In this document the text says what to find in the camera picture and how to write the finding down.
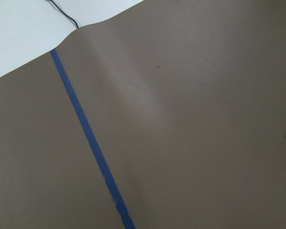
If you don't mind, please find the black table cable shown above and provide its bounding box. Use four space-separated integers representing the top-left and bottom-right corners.
47 0 78 29

